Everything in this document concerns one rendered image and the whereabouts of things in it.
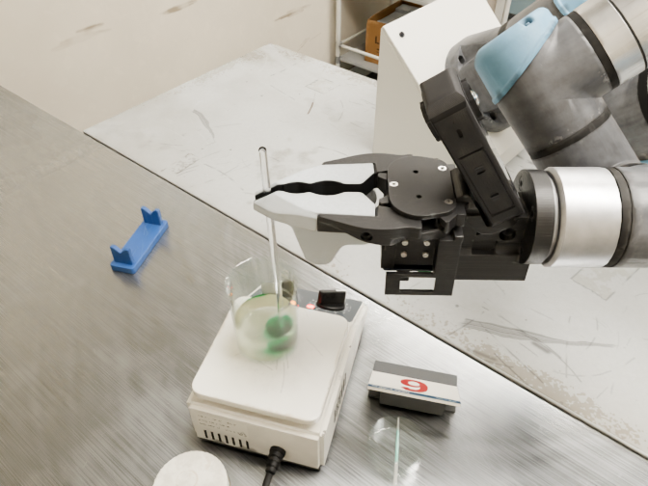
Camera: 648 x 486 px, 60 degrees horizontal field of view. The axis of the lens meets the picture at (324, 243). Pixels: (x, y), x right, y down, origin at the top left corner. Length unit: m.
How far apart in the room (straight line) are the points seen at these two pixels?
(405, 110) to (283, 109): 0.28
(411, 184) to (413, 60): 0.46
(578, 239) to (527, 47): 0.17
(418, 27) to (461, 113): 0.54
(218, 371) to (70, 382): 0.20
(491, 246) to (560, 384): 0.26
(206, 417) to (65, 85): 1.59
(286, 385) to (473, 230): 0.21
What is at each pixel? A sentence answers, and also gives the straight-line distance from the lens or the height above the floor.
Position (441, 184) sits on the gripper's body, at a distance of 0.41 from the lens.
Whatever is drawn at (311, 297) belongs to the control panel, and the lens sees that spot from 0.64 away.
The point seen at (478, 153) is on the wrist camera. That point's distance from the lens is 0.38.
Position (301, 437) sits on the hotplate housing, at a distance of 0.51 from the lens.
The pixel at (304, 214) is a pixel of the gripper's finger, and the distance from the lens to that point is 0.39.
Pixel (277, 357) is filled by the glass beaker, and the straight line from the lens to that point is 0.52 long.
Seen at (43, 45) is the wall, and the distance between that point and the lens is 1.95.
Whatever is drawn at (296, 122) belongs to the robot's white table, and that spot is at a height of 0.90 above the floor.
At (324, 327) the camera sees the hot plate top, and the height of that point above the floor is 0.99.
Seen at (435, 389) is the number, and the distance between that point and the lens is 0.60.
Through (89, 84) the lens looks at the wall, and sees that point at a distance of 2.05.
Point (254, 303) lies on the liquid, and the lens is 0.53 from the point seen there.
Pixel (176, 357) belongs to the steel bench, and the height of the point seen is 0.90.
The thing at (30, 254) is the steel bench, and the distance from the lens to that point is 0.84.
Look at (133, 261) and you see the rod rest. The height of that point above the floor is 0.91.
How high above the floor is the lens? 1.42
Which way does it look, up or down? 42 degrees down
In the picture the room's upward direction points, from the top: straight up
